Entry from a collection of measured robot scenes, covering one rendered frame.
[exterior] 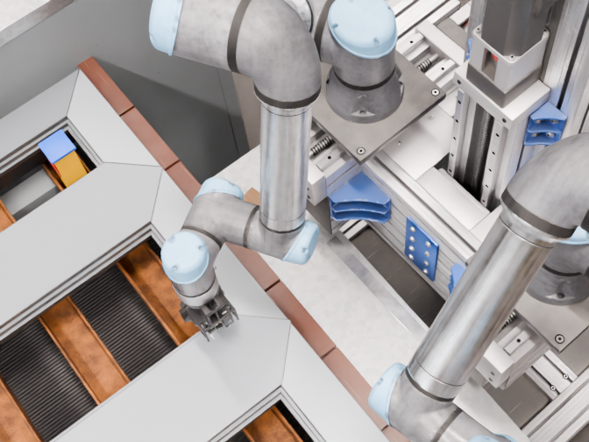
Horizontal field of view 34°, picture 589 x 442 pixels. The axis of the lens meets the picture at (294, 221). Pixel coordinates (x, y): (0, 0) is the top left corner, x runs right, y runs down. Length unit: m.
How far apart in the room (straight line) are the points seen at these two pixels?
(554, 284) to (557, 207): 0.53
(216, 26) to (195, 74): 1.26
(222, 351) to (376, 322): 0.36
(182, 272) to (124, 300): 0.74
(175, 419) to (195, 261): 0.40
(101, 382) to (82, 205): 0.37
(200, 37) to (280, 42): 0.11
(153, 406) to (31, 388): 0.48
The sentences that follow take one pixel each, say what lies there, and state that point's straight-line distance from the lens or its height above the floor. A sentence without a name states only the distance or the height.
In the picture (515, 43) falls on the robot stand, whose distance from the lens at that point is 1.49.
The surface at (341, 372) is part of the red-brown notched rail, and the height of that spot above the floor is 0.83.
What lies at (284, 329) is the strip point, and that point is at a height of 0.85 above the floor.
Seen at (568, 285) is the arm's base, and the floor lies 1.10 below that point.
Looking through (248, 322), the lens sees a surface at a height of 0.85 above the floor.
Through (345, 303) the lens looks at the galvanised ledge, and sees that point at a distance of 2.06.
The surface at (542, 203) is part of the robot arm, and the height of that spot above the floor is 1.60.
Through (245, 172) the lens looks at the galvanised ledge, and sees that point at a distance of 2.22.
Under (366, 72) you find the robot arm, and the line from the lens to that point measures 1.73.
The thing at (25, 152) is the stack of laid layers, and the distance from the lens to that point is 2.19.
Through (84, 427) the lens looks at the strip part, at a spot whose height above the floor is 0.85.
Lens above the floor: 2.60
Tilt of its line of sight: 63 degrees down
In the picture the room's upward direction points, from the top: 10 degrees counter-clockwise
